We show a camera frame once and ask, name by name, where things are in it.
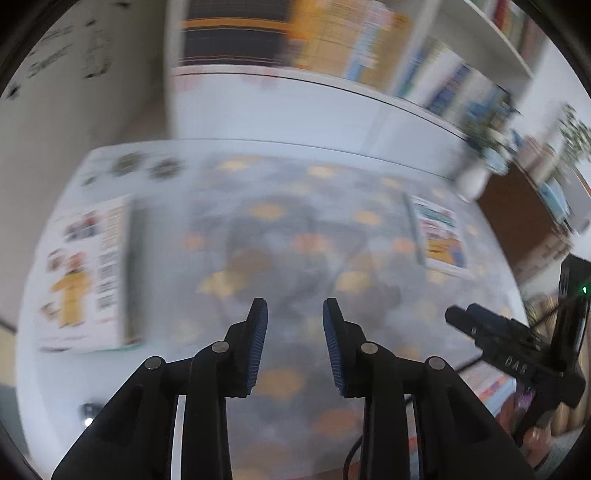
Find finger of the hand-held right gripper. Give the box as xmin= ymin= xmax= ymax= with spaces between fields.
xmin=444 ymin=307 xmax=532 ymax=356
xmin=466 ymin=303 xmax=532 ymax=340

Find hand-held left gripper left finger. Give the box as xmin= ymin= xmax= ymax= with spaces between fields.
xmin=51 ymin=298 xmax=269 ymax=480

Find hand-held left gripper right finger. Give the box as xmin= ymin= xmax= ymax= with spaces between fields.
xmin=322 ymin=298 xmax=536 ymax=480

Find person's right hand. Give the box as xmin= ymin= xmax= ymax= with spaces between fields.
xmin=501 ymin=392 xmax=555 ymax=467

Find yellow chick cartoon book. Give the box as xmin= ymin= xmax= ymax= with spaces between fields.
xmin=404 ymin=193 xmax=474 ymax=280

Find brown wooden cabinet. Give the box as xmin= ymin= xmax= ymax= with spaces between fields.
xmin=475 ymin=161 xmax=578 ymax=284

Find white ribbed vase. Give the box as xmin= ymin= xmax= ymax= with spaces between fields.
xmin=455 ymin=164 xmax=492 ymax=201

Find light blue box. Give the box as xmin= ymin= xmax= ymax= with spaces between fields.
xmin=536 ymin=178 xmax=573 ymax=217

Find blue and white flowers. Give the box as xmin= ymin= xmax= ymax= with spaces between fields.
xmin=462 ymin=99 xmax=525 ymax=162

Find white comic panel book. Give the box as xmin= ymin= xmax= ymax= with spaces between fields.
xmin=37 ymin=194 xmax=144 ymax=354

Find green leafy plant sprigs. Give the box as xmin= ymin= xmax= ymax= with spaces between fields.
xmin=556 ymin=104 xmax=591 ymax=164

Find row of blue and white books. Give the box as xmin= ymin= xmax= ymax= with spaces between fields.
xmin=399 ymin=39 xmax=511 ymax=125

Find white bookshelf cabinet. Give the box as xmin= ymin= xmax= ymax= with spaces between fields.
xmin=164 ymin=0 xmax=548 ymax=139

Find row of red-spined books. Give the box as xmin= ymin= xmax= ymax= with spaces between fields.
xmin=480 ymin=0 xmax=548 ymax=63

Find row of black books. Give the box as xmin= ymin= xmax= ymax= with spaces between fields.
xmin=182 ymin=0 xmax=296 ymax=68

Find row of yellow-spined books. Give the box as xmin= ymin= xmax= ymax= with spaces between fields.
xmin=288 ymin=0 xmax=411 ymax=86

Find cartoon wall decal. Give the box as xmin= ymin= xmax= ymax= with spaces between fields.
xmin=0 ymin=0 xmax=116 ymax=100

